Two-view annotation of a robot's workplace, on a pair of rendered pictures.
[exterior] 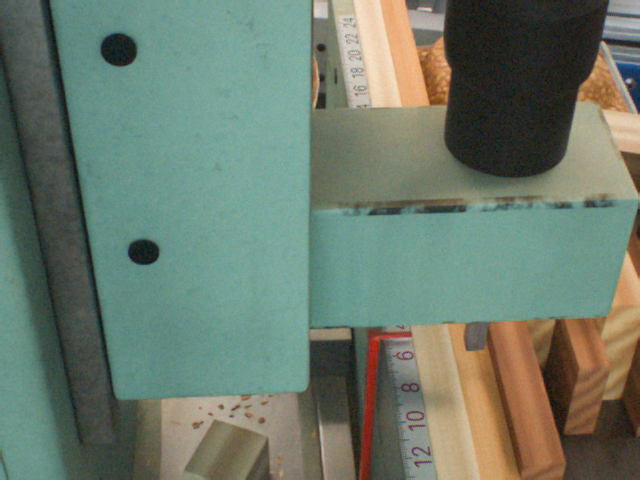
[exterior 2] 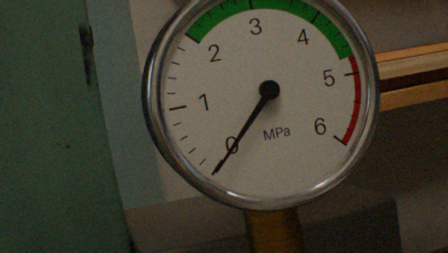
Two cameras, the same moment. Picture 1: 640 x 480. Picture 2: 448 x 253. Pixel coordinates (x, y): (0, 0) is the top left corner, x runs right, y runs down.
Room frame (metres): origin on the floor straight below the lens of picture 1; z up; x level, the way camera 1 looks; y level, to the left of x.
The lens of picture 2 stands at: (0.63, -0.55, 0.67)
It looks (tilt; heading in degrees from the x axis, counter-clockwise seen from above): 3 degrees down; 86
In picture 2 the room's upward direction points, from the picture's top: 11 degrees counter-clockwise
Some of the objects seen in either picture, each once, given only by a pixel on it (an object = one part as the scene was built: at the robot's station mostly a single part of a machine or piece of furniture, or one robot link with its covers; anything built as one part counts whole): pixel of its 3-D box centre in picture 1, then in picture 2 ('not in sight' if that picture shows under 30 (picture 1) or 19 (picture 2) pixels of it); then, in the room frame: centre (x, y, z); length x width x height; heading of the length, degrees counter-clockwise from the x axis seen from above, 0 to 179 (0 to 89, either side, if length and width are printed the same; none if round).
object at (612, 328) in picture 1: (576, 245); not in sight; (0.47, -0.14, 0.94); 0.16 x 0.02 x 0.07; 5
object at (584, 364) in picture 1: (541, 257); not in sight; (0.47, -0.12, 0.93); 0.21 x 0.02 x 0.05; 5
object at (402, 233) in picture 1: (446, 223); not in sight; (0.38, -0.05, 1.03); 0.14 x 0.07 x 0.09; 95
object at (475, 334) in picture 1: (479, 308); not in sight; (0.38, -0.07, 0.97); 0.01 x 0.01 x 0.05; 5
